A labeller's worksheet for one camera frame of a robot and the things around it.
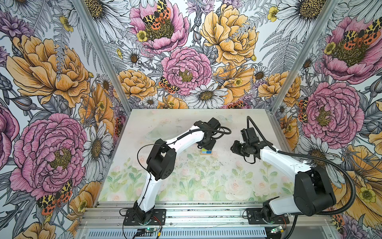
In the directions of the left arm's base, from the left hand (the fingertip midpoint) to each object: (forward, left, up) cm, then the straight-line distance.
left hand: (205, 149), depth 91 cm
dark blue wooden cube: (+1, -3, -6) cm, 6 cm away
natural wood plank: (+1, +2, -7) cm, 7 cm away
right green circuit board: (-40, -32, -7) cm, 51 cm away
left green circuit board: (-39, +27, -8) cm, 48 cm away
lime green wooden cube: (-3, +2, +6) cm, 7 cm away
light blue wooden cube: (+1, 0, -6) cm, 6 cm away
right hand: (-3, -16, +1) cm, 16 cm away
